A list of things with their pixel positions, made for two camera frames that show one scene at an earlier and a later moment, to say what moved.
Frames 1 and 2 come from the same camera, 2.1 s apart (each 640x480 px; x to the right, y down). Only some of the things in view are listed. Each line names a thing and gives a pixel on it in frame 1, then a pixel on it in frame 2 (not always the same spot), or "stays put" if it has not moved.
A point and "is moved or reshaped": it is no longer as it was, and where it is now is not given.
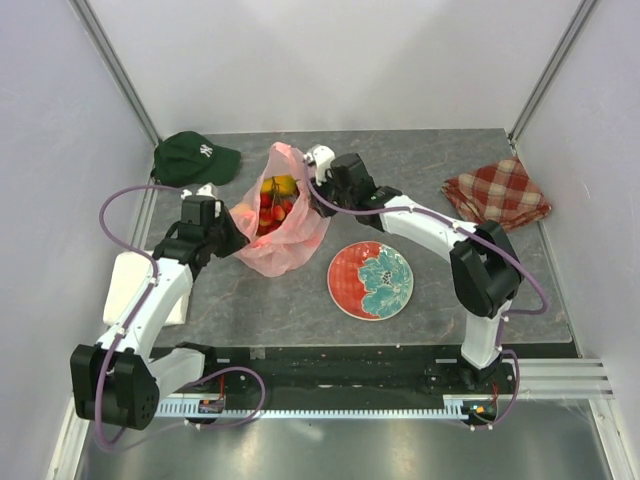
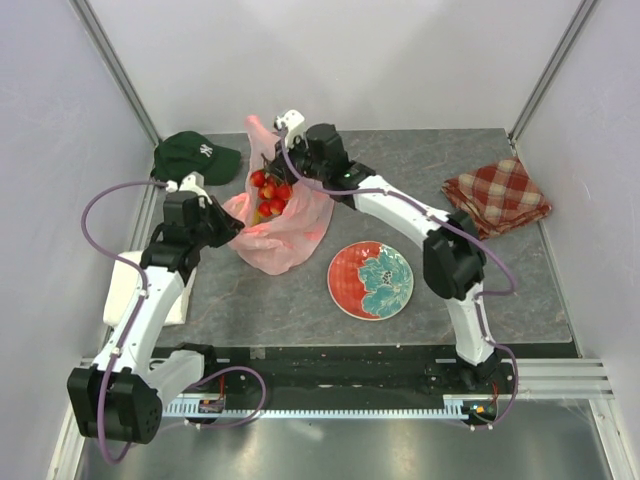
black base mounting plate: (356, 371) stays put
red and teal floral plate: (370, 280) stays put
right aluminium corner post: (578, 19) stays put
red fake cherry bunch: (272, 212) → (273, 196)
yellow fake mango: (282, 184) → (256, 218)
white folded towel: (126, 274) stays put
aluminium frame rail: (567, 378) stays put
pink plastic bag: (297, 241) is moved or reshaped
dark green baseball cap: (186, 159) stays put
